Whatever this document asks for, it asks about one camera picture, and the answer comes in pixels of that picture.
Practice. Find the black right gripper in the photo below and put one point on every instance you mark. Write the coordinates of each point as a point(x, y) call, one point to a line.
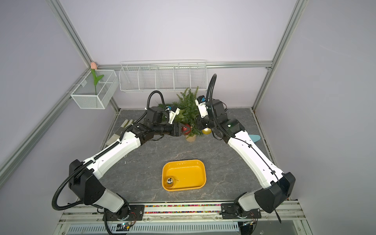
point(199, 124)

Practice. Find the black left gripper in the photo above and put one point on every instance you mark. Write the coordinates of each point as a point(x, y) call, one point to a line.
point(176, 132)

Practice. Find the red ball ornament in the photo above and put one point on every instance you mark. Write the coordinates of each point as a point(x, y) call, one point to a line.
point(185, 129)

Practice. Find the gold ball ornament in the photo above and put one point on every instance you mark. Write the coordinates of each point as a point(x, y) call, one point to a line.
point(206, 131)

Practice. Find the small green christmas tree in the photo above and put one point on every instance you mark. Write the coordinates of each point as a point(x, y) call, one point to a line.
point(188, 112)

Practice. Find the silver ball ornament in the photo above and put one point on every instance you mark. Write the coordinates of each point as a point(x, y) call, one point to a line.
point(170, 182)

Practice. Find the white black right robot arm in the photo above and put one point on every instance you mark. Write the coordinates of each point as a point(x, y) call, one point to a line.
point(276, 185)

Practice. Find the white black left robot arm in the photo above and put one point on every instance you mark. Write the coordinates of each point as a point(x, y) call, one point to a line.
point(84, 176)

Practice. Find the yellow plastic tray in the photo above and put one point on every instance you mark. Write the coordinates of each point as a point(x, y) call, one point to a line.
point(190, 175)

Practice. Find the teal plastic scoop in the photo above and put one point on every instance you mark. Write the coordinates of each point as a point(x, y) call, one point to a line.
point(255, 138)

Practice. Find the cream work glove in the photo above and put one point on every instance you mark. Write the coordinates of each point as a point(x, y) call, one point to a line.
point(118, 133)

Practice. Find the small white mesh basket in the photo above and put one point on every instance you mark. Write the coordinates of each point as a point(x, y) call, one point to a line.
point(84, 93)

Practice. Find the pink artificial tulip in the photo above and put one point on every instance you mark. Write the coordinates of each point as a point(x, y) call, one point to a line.
point(96, 78)

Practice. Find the small green circuit board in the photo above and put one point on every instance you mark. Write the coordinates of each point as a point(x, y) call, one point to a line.
point(123, 227)

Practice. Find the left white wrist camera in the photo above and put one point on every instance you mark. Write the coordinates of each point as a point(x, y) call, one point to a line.
point(173, 111)

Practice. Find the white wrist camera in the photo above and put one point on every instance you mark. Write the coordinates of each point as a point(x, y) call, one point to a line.
point(201, 104)
point(173, 111)

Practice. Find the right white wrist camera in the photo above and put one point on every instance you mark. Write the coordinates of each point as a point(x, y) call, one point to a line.
point(201, 104)

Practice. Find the long white wire basket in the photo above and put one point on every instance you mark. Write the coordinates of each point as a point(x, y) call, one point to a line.
point(163, 75)

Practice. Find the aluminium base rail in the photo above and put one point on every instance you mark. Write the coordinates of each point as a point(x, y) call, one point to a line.
point(187, 218)

